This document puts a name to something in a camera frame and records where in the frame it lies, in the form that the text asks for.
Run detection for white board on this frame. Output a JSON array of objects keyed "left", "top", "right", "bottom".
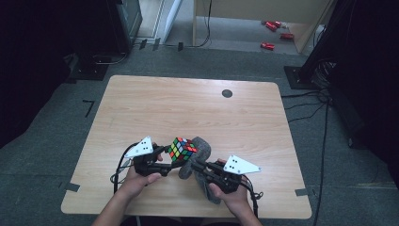
[{"left": 162, "top": 0, "right": 184, "bottom": 42}]

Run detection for multicoloured puzzle cube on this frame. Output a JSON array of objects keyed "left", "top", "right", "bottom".
[{"left": 168, "top": 137, "right": 199, "bottom": 163}]

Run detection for coiled black cable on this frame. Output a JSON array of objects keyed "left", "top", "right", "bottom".
[{"left": 92, "top": 51, "right": 129, "bottom": 66}]

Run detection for tangled cable bundle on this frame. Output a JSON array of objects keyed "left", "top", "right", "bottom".
[{"left": 312, "top": 60, "right": 337, "bottom": 89}]

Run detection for hanging black cable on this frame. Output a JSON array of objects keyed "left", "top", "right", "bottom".
[{"left": 184, "top": 0, "right": 214, "bottom": 49}]

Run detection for right hand-held gripper black cable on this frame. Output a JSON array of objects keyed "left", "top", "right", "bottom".
[{"left": 241, "top": 174, "right": 264, "bottom": 219}]

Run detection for black stand base plate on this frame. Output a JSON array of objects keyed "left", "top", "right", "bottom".
[
  {"left": 283, "top": 65, "right": 318, "bottom": 90},
  {"left": 66, "top": 55, "right": 110, "bottom": 82}
]

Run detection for person's right hand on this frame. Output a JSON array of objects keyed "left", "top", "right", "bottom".
[{"left": 208, "top": 183, "right": 254, "bottom": 218}]

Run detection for black curtain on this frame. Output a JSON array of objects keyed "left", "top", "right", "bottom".
[
  {"left": 300, "top": 0, "right": 399, "bottom": 183},
  {"left": 0, "top": 0, "right": 109, "bottom": 150}
]

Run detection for black floor cables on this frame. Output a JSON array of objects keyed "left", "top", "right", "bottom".
[{"left": 280, "top": 87, "right": 331, "bottom": 124}]

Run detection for long black floor cable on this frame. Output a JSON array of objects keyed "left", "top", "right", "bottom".
[{"left": 312, "top": 103, "right": 330, "bottom": 226}]

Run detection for grey knitted cloth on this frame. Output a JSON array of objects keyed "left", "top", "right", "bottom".
[{"left": 178, "top": 136, "right": 222, "bottom": 205}]

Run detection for person's left hand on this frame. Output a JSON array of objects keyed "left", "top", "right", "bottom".
[{"left": 117, "top": 168, "right": 163, "bottom": 198}]

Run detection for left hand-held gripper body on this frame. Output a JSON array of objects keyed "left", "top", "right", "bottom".
[{"left": 124, "top": 136, "right": 173, "bottom": 178}]

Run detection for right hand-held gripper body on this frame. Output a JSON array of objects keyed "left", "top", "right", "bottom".
[{"left": 205, "top": 154, "right": 262, "bottom": 194}]

